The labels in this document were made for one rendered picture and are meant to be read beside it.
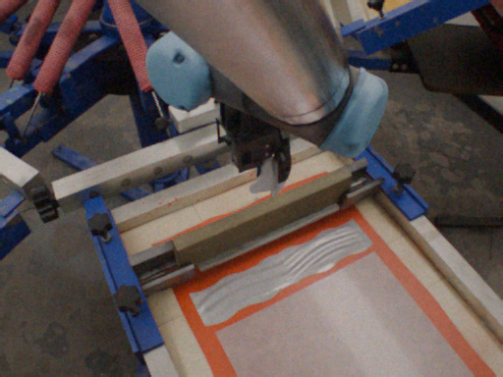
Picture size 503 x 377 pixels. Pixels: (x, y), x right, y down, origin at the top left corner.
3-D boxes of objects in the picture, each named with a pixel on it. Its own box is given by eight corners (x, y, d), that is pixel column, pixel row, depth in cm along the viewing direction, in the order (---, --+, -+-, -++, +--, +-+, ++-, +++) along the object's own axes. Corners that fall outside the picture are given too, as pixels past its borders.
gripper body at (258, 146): (217, 144, 65) (211, 80, 55) (266, 127, 67) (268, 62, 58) (240, 178, 60) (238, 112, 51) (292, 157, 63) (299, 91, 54)
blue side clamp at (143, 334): (170, 353, 69) (163, 339, 64) (142, 366, 68) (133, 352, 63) (116, 226, 87) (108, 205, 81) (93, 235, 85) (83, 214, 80)
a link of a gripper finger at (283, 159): (266, 173, 67) (262, 126, 61) (276, 169, 67) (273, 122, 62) (282, 189, 64) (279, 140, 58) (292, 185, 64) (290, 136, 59)
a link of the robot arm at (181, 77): (227, 71, 33) (298, 18, 39) (130, 33, 37) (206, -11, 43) (231, 142, 39) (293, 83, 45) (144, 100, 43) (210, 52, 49)
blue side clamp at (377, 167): (419, 227, 86) (430, 206, 81) (402, 236, 85) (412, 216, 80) (337, 138, 104) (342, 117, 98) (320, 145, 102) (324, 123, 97)
